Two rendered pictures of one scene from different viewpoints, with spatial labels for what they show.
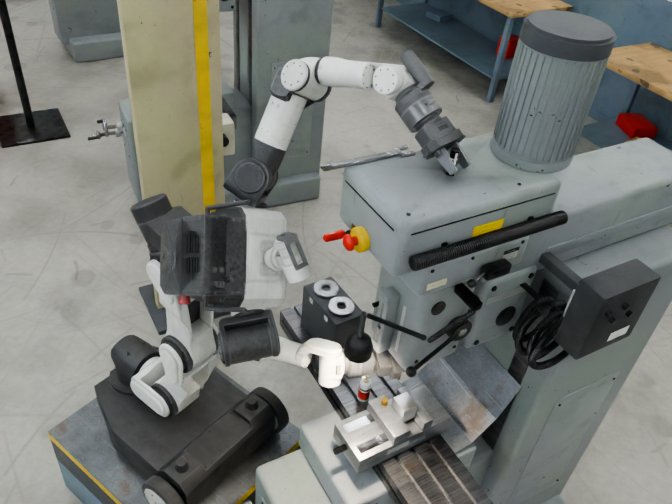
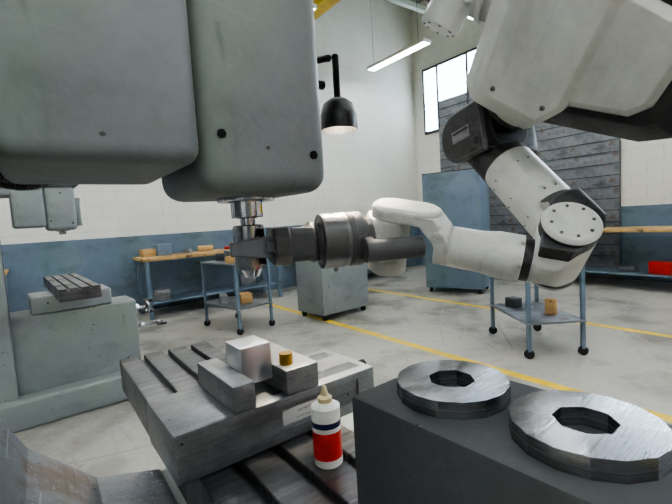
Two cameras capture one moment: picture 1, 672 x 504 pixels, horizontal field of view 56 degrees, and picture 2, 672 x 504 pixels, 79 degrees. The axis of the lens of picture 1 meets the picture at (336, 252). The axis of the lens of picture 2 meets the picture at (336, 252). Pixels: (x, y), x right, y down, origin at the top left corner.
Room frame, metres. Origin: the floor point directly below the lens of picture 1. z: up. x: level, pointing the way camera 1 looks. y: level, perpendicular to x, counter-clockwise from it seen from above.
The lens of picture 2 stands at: (1.92, -0.14, 1.27)
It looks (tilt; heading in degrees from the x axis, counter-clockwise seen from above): 5 degrees down; 177
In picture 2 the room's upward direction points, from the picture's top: 3 degrees counter-clockwise
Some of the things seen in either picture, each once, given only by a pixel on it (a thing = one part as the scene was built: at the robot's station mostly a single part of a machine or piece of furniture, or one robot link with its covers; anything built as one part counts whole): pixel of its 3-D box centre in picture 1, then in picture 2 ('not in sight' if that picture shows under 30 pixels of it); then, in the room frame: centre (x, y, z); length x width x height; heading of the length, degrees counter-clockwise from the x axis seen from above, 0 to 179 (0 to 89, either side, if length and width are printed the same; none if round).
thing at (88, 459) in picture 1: (182, 460); not in sight; (1.51, 0.55, 0.20); 0.78 x 0.68 x 0.40; 56
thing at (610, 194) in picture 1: (571, 206); not in sight; (1.56, -0.66, 1.66); 0.80 x 0.23 x 0.20; 123
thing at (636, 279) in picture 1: (607, 310); not in sight; (1.17, -0.68, 1.62); 0.20 x 0.09 x 0.21; 123
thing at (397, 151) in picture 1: (368, 158); not in sight; (1.30, -0.05, 1.89); 0.24 x 0.04 x 0.01; 122
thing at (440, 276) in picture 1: (447, 238); not in sight; (1.31, -0.28, 1.68); 0.34 x 0.24 x 0.10; 123
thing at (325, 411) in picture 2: (364, 387); (326, 423); (1.37, -0.15, 0.99); 0.04 x 0.04 x 0.11
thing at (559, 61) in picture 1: (548, 92); not in sight; (1.42, -0.45, 2.05); 0.20 x 0.20 x 0.32
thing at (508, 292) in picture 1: (475, 283); (83, 67); (1.39, -0.41, 1.47); 0.24 x 0.19 x 0.26; 33
